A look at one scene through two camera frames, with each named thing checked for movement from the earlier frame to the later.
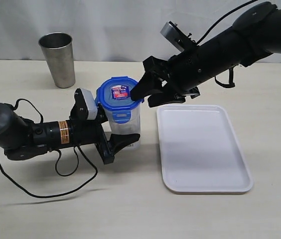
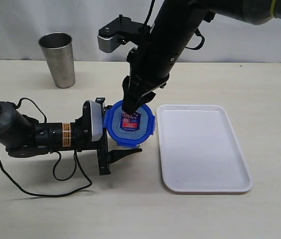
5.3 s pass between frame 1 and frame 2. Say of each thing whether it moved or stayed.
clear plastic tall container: moved
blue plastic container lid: moved
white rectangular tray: stayed
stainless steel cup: stayed
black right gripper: moved
